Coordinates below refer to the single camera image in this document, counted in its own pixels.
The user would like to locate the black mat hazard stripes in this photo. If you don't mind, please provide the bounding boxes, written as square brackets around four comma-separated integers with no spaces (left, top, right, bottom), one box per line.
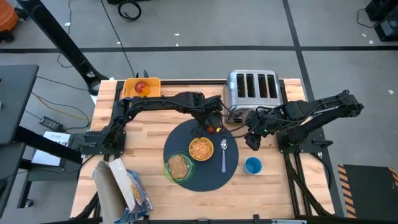
[337,164,398,219]

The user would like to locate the black desk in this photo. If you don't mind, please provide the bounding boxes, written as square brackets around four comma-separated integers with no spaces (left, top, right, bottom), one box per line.
[0,64,83,215]

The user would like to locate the black aluminium table frame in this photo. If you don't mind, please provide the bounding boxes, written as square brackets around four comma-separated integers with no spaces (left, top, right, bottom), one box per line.
[74,77,335,224]

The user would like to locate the round dark blue placemat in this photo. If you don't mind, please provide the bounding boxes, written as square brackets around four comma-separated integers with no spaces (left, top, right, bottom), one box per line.
[163,118,239,192]

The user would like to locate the brown toast slice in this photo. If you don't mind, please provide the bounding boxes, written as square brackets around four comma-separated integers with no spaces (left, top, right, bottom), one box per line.
[167,154,189,180]

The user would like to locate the white paper sheet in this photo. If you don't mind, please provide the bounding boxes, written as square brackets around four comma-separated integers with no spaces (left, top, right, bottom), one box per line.
[30,130,72,167]

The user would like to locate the blue cereal box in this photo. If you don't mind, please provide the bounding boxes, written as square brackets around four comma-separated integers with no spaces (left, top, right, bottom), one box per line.
[91,157,154,224]

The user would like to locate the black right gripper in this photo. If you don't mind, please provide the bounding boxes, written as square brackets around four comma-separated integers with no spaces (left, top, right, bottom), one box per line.
[245,106,281,152]

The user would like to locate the green transparent plate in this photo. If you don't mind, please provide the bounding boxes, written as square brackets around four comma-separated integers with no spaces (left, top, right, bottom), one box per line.
[164,151,196,184]

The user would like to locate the yellow plastic tray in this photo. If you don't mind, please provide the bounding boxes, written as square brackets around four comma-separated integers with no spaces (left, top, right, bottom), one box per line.
[122,77,162,100]

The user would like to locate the coiled black floor cable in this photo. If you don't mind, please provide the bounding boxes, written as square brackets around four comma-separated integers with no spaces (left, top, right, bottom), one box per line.
[117,0,142,22]

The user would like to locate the orange bucket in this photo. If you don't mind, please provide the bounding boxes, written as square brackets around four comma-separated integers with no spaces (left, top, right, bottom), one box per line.
[0,0,19,34]

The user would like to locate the red yellow apple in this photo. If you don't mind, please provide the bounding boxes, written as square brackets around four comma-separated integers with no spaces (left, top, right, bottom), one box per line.
[134,81,150,96]

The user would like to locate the silver spoon blue handle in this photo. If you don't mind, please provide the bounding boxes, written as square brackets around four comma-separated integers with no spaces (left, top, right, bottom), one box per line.
[220,139,228,174]

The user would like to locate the black power adapter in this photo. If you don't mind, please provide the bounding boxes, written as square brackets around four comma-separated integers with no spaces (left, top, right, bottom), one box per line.
[39,116,65,133]

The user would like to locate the black floor equipment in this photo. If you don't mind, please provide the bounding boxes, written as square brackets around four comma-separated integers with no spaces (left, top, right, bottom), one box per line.
[365,0,398,43]

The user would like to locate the silver four-slot toaster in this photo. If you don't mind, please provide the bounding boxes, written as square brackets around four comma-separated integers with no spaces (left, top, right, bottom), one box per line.
[223,69,284,124]

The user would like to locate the blue plastic cup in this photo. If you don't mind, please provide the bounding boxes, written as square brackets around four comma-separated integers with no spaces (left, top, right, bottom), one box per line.
[244,156,263,175]

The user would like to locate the blue patterned bowl yellow inside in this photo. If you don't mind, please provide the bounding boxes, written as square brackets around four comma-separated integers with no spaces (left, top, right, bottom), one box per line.
[188,136,215,162]

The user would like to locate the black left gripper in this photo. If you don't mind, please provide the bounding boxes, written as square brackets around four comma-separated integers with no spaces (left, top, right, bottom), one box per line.
[190,103,224,139]

